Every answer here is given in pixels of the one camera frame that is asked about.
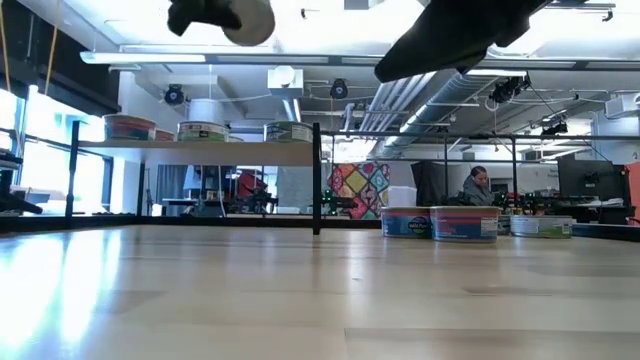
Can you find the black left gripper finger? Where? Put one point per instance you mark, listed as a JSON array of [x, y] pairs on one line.
[[205, 12]]

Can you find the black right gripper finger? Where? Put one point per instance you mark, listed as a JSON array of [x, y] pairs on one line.
[[450, 35]]

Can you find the green label tuna can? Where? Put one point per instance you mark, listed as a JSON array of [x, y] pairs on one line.
[[202, 132], [541, 227]]

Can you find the white blue label tuna can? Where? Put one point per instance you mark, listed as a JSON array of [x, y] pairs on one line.
[[287, 132]]

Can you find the background black robot arm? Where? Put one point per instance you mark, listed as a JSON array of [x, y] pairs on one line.
[[340, 202]]

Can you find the wooden shelf black metal legs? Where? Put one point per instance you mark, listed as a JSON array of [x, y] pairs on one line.
[[200, 152]]

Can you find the long ceiling light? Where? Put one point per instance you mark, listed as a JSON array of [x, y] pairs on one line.
[[145, 57]]

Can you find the black ceiling spotlight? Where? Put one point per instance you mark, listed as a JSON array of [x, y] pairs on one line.
[[554, 129], [507, 90]]

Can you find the white ceiling pipes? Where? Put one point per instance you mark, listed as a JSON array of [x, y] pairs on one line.
[[395, 100]]

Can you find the white ceiling cylinder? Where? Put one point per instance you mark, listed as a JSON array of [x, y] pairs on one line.
[[206, 111]]

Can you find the white ceiling box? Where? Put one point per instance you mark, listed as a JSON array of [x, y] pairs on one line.
[[285, 80]]

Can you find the black cloth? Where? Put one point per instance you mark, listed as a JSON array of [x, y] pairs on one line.
[[430, 182]]

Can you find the person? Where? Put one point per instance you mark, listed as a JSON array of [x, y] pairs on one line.
[[477, 192]]

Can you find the colourful patchwork panel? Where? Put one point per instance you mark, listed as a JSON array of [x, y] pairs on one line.
[[357, 182]]

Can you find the red chair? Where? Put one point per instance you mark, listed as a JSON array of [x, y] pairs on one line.
[[250, 184]]

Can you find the black desktop monitor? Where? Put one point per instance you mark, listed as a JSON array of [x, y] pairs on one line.
[[590, 180]]

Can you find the orange red panel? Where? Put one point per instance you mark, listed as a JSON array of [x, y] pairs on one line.
[[634, 190]]

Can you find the silver corrugated air duct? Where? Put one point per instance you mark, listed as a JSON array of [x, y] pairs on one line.
[[450, 95]]

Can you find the black ceiling camera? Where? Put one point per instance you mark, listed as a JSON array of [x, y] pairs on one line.
[[339, 89], [174, 95]]

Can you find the grey ceiling rail fixture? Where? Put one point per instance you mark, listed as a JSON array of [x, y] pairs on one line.
[[570, 6]]

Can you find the white wall unit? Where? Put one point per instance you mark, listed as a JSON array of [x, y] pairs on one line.
[[625, 106]]

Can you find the black aluminium table frame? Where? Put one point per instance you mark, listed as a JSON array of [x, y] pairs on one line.
[[200, 222]]

